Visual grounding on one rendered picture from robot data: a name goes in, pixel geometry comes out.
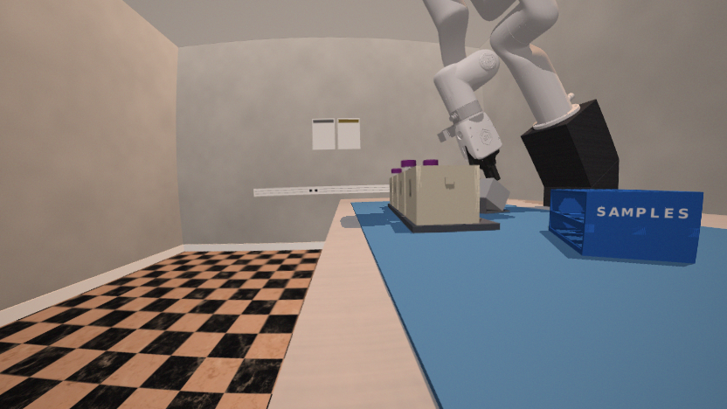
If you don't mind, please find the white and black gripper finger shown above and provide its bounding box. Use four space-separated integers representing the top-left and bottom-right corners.
487 150 501 180
465 146 498 181

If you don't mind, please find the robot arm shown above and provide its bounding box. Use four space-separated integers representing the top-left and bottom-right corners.
422 0 580 142

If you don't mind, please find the blue bench mat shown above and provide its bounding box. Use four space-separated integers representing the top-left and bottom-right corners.
351 201 727 409

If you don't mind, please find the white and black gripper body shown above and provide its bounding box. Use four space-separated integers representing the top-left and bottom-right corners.
454 111 502 162

